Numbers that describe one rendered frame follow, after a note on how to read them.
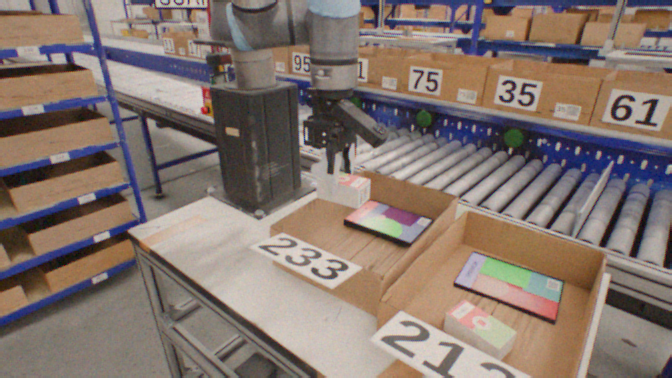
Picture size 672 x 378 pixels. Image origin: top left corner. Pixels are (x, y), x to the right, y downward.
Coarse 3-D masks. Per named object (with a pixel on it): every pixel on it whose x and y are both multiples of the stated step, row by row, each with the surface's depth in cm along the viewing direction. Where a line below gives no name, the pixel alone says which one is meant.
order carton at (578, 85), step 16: (496, 64) 156; (512, 64) 169; (528, 64) 166; (544, 64) 162; (560, 64) 158; (496, 80) 149; (544, 80) 138; (560, 80) 135; (576, 80) 132; (592, 80) 129; (544, 96) 140; (560, 96) 136; (576, 96) 133; (592, 96) 130; (512, 112) 150; (528, 112) 146; (544, 112) 142; (592, 112) 133
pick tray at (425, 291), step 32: (480, 224) 87; (512, 224) 82; (448, 256) 86; (512, 256) 85; (544, 256) 80; (576, 256) 76; (416, 288) 74; (448, 288) 77; (576, 288) 77; (384, 320) 62; (512, 320) 69; (576, 320) 69; (512, 352) 63; (544, 352) 63; (576, 352) 59
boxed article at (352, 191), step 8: (344, 176) 81; (352, 176) 81; (320, 184) 80; (344, 184) 78; (352, 184) 78; (360, 184) 78; (368, 184) 80; (320, 192) 81; (328, 192) 80; (336, 192) 79; (344, 192) 78; (352, 192) 77; (360, 192) 77; (368, 192) 81; (328, 200) 81; (336, 200) 80; (344, 200) 79; (352, 200) 78; (360, 200) 78
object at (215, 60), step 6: (210, 54) 160; (216, 54) 157; (222, 54) 156; (228, 54) 158; (210, 60) 160; (216, 60) 157; (222, 60) 157; (228, 60) 159; (216, 66) 162; (216, 72) 163
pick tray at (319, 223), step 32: (384, 192) 107; (416, 192) 101; (288, 224) 86; (320, 224) 97; (448, 224) 92; (352, 256) 87; (384, 256) 87; (416, 256) 78; (320, 288) 78; (352, 288) 72; (384, 288) 69
